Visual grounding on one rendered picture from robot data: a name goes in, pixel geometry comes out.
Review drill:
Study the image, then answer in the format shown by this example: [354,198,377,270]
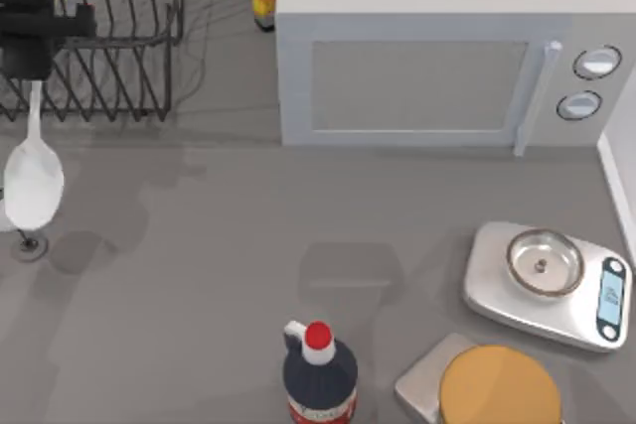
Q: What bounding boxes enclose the large round microwave knob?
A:
[572,44,624,81]

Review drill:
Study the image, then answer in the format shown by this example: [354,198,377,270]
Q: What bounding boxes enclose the black wire dish rack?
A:
[0,0,189,123]

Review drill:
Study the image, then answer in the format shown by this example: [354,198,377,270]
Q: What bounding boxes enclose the small round microwave knob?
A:
[556,89,604,122]

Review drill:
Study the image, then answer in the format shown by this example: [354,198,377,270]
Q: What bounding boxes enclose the dark bottle red cap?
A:
[281,320,360,424]

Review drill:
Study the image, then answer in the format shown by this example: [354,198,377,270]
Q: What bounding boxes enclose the microwave oven door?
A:
[276,13,568,148]

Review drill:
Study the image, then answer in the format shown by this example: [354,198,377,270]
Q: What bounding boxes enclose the pale microwave door handle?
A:
[513,40,563,158]

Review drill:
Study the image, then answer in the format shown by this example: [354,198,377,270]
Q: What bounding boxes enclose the grey square scale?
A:
[394,333,568,424]

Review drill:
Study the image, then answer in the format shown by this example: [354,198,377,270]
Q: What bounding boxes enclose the steel round bowl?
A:
[505,226,586,296]

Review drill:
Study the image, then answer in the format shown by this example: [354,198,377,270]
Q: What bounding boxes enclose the orange round disc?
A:
[438,344,563,424]

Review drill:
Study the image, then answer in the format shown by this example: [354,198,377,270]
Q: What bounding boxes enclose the silver kitchen scale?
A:
[462,220,635,354]

